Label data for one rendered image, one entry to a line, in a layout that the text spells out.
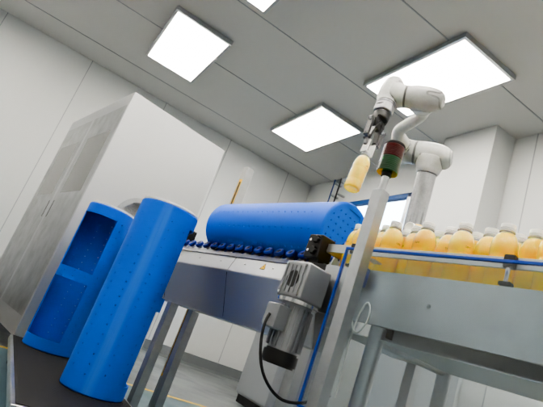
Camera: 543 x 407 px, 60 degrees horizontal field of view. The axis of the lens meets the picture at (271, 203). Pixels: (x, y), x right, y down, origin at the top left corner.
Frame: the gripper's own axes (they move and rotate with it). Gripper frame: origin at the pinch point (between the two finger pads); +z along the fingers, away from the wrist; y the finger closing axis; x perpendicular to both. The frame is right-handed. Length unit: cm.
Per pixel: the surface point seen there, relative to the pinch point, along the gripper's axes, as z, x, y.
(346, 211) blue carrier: 30.3, -1.7, -3.7
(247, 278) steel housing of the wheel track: 65, -40, -3
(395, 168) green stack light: 40, 41, 32
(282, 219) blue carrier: 38.1, -28.4, 2.6
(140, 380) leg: 119, -105, -24
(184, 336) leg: 90, -102, -34
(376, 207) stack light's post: 53, 39, 31
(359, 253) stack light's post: 67, 37, 29
